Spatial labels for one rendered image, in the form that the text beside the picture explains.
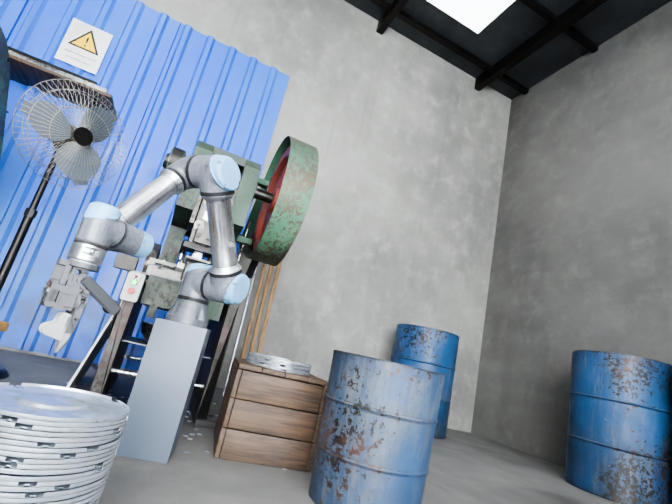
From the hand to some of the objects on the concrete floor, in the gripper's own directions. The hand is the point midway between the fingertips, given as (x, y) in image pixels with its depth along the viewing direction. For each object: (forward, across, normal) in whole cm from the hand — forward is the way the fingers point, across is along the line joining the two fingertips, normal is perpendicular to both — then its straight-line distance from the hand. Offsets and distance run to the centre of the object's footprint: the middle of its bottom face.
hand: (61, 347), depth 92 cm
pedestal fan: (+34, -186, +8) cm, 190 cm away
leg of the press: (+34, -131, +53) cm, 146 cm away
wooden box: (+34, -34, +93) cm, 105 cm away
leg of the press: (+34, -111, +103) cm, 155 cm away
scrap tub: (+34, +21, +98) cm, 106 cm away
